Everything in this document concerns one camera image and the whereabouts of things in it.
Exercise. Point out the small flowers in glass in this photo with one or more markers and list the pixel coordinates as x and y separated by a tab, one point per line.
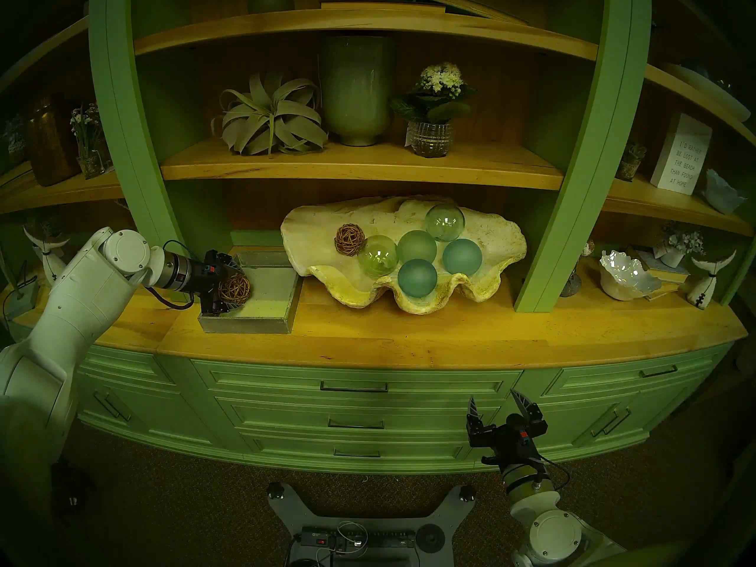
88	137

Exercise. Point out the white text sign block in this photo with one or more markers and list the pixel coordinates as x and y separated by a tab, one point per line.
681	153

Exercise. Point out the grey-blue book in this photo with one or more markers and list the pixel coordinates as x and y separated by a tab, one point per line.
670	271

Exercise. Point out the tall green ceramic vase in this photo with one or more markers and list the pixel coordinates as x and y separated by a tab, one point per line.
357	87

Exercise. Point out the small grey shell ornament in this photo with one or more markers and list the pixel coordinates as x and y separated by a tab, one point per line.
571	285

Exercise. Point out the frosted glass ball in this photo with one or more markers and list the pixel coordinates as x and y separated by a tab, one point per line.
462	257
417	278
416	244

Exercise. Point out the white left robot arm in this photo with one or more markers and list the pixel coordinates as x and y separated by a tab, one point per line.
82	300

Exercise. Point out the pale air plant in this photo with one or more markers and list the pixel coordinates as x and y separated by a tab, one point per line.
271	114

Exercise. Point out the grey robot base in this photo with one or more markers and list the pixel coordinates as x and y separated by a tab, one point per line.
295	512

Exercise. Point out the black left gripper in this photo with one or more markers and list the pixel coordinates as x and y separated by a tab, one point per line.
208	273

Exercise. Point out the brown wicker ball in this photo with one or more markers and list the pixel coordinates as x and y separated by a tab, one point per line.
349	239
235	290

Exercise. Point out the pale blue jagged bowl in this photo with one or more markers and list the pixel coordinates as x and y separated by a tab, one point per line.
723	192

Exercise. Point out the small potted succulent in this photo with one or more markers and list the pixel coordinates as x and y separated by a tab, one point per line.
631	159

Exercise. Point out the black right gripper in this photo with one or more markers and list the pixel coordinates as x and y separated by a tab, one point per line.
508	442

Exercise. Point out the small pale box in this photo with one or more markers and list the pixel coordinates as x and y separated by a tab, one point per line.
19	303

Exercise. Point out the white potted flower bunch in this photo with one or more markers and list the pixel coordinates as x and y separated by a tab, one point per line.
679	244

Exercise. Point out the ribbed glass plant pot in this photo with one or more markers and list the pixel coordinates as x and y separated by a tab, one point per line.
430	139

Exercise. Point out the grey metal tray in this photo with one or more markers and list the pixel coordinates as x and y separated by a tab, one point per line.
248	325

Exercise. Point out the dark green sphere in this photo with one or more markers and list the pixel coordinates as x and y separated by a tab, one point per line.
270	0

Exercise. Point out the white flowering plant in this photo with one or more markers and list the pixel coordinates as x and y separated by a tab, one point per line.
437	93

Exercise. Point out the giant clam shell bowl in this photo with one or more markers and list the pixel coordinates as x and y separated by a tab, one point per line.
319	235

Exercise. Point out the white whale tail figurine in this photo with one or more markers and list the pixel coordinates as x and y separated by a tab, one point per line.
706	282
42	254

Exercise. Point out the yellowish book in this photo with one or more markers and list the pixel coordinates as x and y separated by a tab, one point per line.
664	289

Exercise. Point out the large white dish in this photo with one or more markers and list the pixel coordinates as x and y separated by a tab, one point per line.
706	87

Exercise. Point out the clear glass ball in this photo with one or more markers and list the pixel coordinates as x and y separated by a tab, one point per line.
445	222
377	256

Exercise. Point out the green wooden shelf cabinet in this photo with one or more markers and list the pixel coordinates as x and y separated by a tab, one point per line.
413	335

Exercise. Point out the white ruffled shell bowl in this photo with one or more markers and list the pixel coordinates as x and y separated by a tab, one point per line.
626	274

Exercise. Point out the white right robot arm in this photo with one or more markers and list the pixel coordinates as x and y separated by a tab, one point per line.
552	536

